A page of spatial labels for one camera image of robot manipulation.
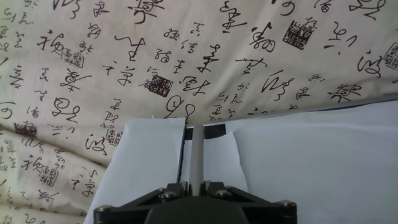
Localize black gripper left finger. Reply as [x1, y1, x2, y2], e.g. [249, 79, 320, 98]
[93, 181, 190, 224]

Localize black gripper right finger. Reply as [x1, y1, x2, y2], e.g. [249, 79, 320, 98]
[203, 180, 298, 224]

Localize grey and white microwave body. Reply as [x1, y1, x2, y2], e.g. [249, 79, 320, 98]
[83, 116, 187, 224]

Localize beige calligraphy print tablecloth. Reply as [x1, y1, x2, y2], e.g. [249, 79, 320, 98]
[0, 0, 398, 224]

